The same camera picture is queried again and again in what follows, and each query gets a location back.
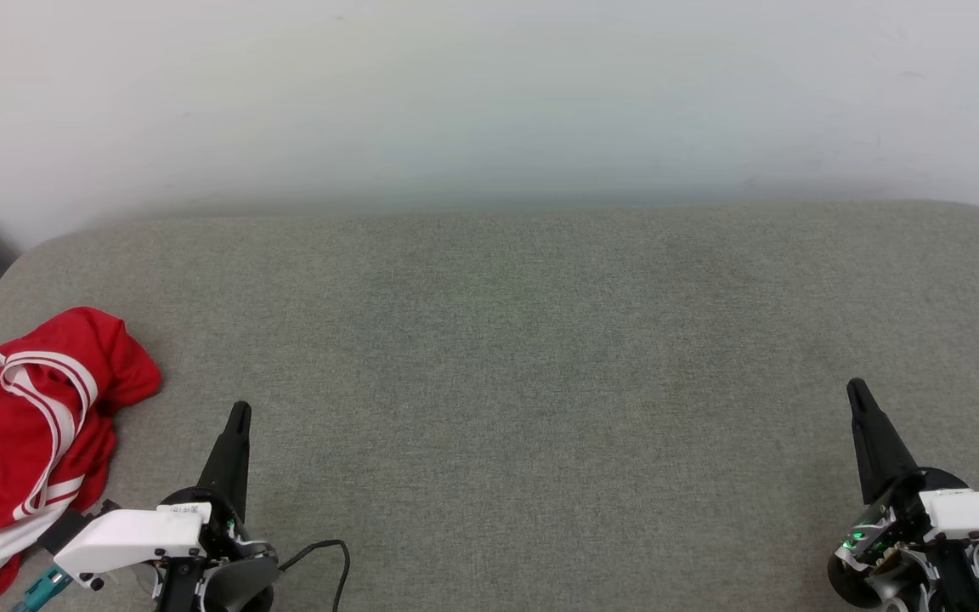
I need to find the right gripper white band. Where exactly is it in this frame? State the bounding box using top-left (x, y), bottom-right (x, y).
top-left (826, 377), bottom-right (979, 612)

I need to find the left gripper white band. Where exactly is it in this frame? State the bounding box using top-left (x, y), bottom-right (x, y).
top-left (54, 401), bottom-right (280, 612)

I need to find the red white basketball jersey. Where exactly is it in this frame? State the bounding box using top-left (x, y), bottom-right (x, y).
top-left (0, 307), bottom-right (162, 604)

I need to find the left teal cable connector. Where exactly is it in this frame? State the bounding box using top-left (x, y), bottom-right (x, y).
top-left (12, 565), bottom-right (74, 612)

